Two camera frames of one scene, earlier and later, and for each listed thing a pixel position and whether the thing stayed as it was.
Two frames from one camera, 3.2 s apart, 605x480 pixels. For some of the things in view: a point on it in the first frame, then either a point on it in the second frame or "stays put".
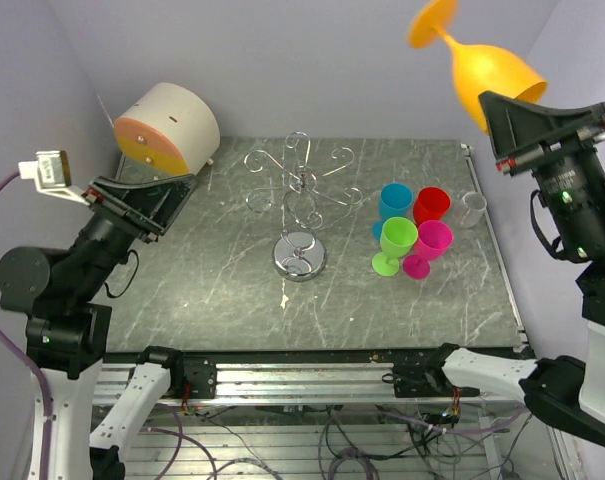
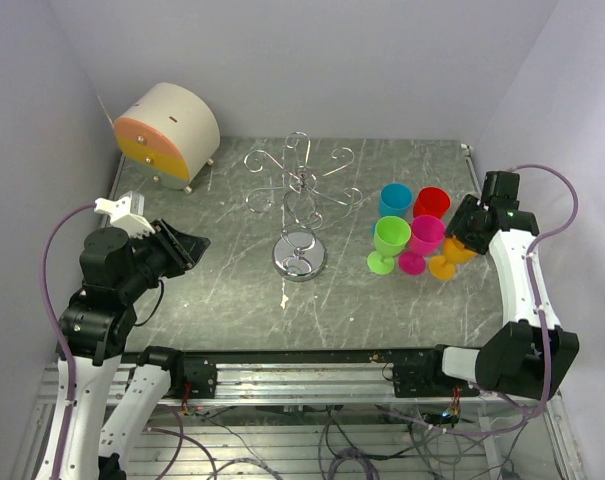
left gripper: (150, 208) to (182, 249)
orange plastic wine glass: (479, 69) to (443, 266)
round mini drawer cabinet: (169, 127) stays put
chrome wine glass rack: (299, 252) stays put
